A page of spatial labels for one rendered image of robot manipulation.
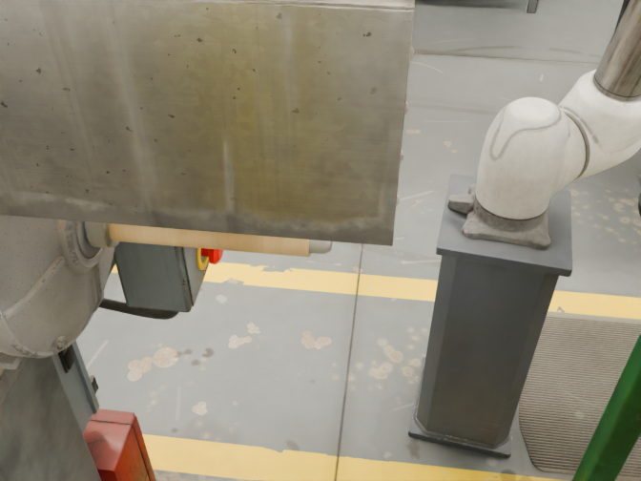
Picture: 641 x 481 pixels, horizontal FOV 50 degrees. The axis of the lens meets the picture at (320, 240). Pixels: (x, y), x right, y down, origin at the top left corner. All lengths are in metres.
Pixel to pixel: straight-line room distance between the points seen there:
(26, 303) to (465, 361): 1.27
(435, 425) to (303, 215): 1.57
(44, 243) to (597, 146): 1.15
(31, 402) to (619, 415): 0.96
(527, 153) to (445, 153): 1.65
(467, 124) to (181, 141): 2.89
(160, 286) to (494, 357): 0.94
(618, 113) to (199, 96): 1.19
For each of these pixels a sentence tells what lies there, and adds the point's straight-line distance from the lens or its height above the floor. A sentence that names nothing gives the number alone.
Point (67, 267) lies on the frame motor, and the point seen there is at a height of 1.24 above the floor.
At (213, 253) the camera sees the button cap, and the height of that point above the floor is 0.99.
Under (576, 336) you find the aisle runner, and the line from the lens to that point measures 2.32.
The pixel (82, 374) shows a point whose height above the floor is 0.77.
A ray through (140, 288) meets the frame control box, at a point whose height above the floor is 0.97.
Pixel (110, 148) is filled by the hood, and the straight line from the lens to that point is 0.40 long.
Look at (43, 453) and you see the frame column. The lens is 1.04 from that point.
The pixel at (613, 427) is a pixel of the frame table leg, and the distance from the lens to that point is 1.37.
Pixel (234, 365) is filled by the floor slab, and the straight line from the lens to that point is 2.12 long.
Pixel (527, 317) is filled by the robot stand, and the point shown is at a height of 0.53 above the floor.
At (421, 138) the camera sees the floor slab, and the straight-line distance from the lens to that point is 3.09.
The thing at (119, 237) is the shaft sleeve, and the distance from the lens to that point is 0.64.
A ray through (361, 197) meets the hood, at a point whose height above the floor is 1.42.
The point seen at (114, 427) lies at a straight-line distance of 1.29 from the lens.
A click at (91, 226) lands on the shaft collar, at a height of 1.26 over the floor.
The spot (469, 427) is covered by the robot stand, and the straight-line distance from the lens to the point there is 1.92.
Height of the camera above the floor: 1.65
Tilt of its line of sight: 41 degrees down
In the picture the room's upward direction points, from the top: straight up
